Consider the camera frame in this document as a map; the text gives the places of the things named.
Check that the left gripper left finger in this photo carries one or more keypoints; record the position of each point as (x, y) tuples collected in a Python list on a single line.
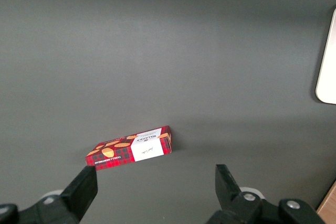
[(78, 192)]

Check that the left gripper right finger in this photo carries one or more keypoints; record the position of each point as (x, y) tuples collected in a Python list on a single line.
[(228, 190)]

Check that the red tartan shortbread box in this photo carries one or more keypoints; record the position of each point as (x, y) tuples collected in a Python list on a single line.
[(118, 153)]

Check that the cream plastic tray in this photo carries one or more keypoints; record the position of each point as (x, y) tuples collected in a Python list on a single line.
[(329, 72)]

